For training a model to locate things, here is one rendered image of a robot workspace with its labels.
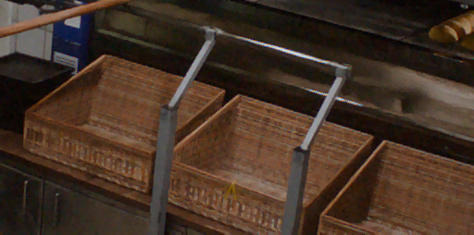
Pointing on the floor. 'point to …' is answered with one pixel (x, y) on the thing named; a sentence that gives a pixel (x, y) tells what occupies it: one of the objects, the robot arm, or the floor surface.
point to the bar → (188, 89)
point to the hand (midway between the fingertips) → (73, 5)
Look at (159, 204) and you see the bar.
